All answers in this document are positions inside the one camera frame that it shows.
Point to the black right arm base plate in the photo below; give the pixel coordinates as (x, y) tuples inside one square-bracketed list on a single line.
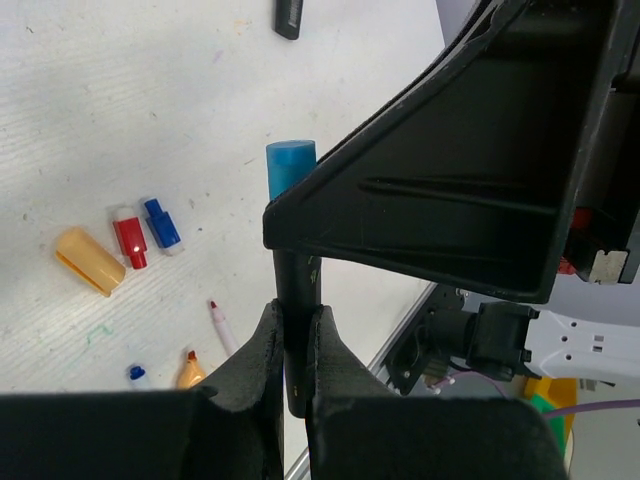
[(437, 331)]

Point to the orange highlighter pen body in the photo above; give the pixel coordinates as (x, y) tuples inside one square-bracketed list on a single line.
[(191, 373)]

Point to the red thin marker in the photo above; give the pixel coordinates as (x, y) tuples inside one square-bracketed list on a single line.
[(223, 329)]

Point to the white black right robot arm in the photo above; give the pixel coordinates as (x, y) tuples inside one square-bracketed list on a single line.
[(523, 338)]

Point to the purple capped black highlighter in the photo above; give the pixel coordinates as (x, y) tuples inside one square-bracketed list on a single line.
[(287, 18)]

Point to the light blue highlighter cap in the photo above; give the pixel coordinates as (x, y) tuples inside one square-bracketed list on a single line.
[(288, 162)]

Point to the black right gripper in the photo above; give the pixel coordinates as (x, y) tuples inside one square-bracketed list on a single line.
[(602, 195)]

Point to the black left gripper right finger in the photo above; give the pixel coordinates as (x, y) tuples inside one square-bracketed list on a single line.
[(435, 438)]

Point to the blue highlighter black body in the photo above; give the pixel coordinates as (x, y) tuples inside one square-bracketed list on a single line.
[(298, 288)]

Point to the orange highlighter cap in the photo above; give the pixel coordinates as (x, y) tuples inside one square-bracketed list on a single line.
[(89, 260)]

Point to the blue marker cap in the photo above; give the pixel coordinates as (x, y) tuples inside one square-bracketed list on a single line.
[(163, 228)]

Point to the blue capped thin marker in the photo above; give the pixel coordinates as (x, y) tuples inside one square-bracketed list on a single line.
[(138, 378)]

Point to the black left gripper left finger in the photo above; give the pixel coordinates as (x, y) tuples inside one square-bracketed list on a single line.
[(229, 426)]

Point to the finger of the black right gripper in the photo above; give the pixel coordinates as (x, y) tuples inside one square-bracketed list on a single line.
[(470, 176)]

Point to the red marker cap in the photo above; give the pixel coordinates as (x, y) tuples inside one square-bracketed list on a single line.
[(130, 236)]

